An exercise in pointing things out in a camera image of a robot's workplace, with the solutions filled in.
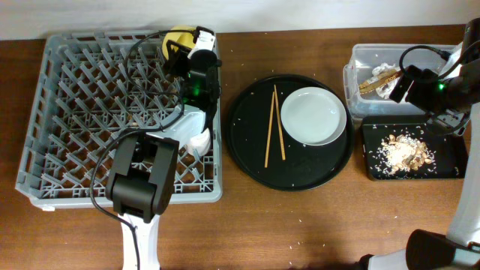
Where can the wooden chopstick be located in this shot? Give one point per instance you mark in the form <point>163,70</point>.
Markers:
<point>269,133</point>
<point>279,125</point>

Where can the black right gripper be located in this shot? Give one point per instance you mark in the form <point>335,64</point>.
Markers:
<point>422,80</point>

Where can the yellow bowl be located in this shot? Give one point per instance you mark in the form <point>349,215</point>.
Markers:
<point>184,38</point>

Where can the grey plastic dishwasher rack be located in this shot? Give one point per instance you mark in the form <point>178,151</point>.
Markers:
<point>85,97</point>

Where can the pink plastic cup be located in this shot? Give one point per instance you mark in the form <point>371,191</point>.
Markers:
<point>200,143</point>

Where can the white round plate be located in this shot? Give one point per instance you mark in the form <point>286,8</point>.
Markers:
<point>313,116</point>

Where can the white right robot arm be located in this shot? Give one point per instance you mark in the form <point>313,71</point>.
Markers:
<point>451,100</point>

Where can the round black tray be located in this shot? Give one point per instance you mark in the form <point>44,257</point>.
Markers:
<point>245,132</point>

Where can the clear plastic bin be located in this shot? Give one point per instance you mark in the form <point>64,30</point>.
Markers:
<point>365,57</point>

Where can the brown printed wrapper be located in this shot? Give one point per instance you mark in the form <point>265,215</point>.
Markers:
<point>379,80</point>

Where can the black rectangular tray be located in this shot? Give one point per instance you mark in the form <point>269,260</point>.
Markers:
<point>451,153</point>

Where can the rice and peanut shell scraps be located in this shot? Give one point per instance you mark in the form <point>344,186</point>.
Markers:
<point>401,156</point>

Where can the crumpled white paper napkin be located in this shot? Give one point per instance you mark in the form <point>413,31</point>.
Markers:
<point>387,89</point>

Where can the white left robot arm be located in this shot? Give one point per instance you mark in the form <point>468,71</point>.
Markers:
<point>141,179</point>

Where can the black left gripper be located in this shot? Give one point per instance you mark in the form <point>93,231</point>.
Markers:
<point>175,58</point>

